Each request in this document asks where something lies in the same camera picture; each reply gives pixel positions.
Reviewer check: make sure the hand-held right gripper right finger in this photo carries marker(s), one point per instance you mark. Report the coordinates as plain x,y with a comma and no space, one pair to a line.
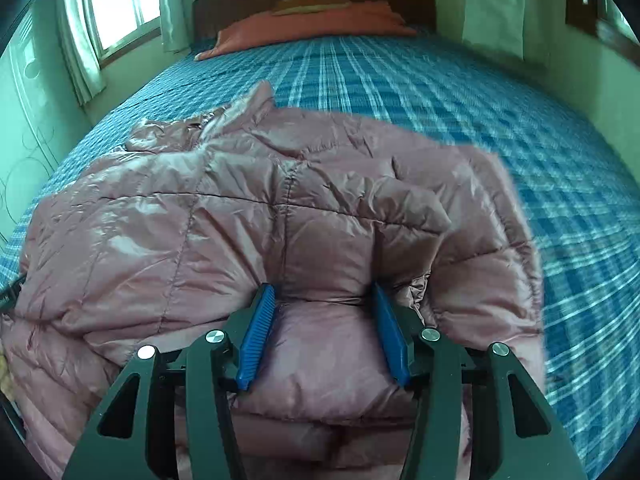
392,340

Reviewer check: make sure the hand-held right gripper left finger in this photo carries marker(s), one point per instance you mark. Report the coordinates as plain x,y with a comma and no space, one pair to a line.
255,340

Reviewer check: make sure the pink puffer jacket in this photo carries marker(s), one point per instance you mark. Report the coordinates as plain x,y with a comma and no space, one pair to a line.
225,220

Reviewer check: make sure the white wardrobe with circle pattern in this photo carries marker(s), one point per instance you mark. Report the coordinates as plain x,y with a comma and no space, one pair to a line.
25,110

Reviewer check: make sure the blue plaid bed sheet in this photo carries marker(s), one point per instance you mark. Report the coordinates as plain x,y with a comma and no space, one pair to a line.
450,110

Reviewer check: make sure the pale green curtain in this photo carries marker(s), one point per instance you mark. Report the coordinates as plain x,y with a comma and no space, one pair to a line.
175,5
80,45

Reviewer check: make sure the orange pillow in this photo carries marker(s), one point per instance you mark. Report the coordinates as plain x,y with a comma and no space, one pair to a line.
300,27

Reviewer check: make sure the bright window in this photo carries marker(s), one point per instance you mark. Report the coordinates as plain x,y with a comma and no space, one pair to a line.
125,5

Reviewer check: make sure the brown patterned cushion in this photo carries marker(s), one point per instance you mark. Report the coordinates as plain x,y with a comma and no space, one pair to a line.
310,2

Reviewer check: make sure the white curtain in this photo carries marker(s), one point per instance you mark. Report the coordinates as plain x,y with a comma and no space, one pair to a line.
492,0

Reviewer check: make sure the wooden framed window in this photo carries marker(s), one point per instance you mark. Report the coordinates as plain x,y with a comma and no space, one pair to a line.
582,10

